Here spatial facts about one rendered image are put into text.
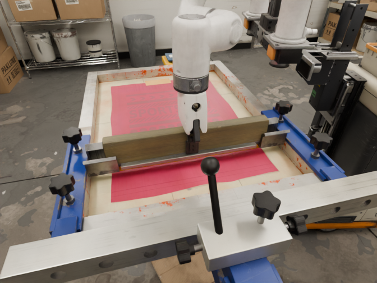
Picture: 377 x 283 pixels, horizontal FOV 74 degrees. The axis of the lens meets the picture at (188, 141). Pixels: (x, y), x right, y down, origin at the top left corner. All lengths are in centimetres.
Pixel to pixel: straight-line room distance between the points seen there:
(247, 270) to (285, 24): 81
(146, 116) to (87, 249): 52
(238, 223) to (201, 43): 31
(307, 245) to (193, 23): 151
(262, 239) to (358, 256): 149
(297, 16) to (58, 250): 92
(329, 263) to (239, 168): 118
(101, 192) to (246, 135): 38
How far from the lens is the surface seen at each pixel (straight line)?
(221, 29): 52
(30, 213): 204
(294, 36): 101
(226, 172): 64
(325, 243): 182
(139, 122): 83
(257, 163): 68
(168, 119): 82
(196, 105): 52
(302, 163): 68
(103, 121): 86
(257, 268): 41
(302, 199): 50
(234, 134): 64
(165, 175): 63
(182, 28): 48
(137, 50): 382
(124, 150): 59
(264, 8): 142
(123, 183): 62
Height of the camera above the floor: 140
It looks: 37 degrees down
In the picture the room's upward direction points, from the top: straight up
